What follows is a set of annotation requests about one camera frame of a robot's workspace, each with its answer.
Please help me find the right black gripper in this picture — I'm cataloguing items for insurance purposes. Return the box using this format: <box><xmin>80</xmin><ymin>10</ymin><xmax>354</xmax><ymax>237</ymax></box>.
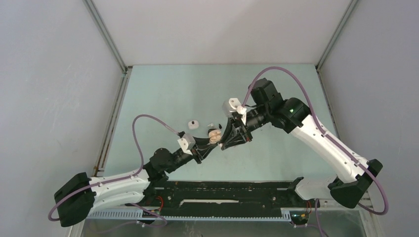
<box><xmin>219</xmin><ymin>104</ymin><xmax>270</xmax><ymax>149</ymax></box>

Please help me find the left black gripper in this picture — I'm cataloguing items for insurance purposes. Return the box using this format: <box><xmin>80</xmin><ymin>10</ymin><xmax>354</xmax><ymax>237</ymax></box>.
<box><xmin>165</xmin><ymin>135</ymin><xmax>217</xmax><ymax>173</ymax></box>

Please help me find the pink earbud charging case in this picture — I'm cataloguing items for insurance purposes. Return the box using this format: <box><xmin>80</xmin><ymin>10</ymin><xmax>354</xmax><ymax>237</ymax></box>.
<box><xmin>208</xmin><ymin>129</ymin><xmax>222</xmax><ymax>144</ymax></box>

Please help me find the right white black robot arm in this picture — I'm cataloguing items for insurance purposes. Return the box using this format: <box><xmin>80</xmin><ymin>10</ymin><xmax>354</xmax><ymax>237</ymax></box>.
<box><xmin>219</xmin><ymin>78</ymin><xmax>383</xmax><ymax>208</ymax></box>

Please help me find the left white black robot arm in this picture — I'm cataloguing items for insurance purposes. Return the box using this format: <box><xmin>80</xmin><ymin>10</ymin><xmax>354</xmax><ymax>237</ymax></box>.
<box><xmin>54</xmin><ymin>134</ymin><xmax>221</xmax><ymax>227</ymax></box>

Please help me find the white earbud charging case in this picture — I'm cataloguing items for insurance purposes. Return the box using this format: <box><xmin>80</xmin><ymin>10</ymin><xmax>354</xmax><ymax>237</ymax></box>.
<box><xmin>188</xmin><ymin>120</ymin><xmax>200</xmax><ymax>130</ymax></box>

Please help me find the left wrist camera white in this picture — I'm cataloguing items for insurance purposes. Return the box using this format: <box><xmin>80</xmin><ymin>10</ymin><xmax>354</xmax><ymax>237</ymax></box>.
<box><xmin>177</xmin><ymin>132</ymin><xmax>196</xmax><ymax>155</ymax></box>

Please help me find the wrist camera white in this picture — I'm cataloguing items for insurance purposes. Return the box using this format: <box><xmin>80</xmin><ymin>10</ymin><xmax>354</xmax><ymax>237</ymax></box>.
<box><xmin>222</xmin><ymin>98</ymin><xmax>247</xmax><ymax>125</ymax></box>
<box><xmin>177</xmin><ymin>132</ymin><xmax>196</xmax><ymax>155</ymax></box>

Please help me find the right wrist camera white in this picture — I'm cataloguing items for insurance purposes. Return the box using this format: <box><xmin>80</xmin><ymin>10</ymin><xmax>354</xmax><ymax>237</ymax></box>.
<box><xmin>222</xmin><ymin>98</ymin><xmax>247</xmax><ymax>125</ymax></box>

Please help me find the aluminium rail frame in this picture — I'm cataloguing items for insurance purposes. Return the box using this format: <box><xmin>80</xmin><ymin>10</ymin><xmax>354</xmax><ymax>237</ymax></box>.
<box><xmin>70</xmin><ymin>187</ymin><xmax>383</xmax><ymax>237</ymax></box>

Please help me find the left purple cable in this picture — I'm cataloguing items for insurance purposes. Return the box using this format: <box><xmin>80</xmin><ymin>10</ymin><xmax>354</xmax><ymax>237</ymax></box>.
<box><xmin>48</xmin><ymin>115</ymin><xmax>181</xmax><ymax>229</ymax></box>

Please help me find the purple cable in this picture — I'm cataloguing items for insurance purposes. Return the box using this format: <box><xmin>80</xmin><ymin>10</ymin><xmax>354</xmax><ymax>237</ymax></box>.
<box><xmin>241</xmin><ymin>67</ymin><xmax>389</xmax><ymax>237</ymax></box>
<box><xmin>48</xmin><ymin>115</ymin><xmax>181</xmax><ymax>229</ymax></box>

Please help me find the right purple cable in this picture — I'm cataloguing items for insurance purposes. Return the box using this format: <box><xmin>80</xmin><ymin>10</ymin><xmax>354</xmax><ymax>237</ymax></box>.
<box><xmin>241</xmin><ymin>67</ymin><xmax>389</xmax><ymax>237</ymax></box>

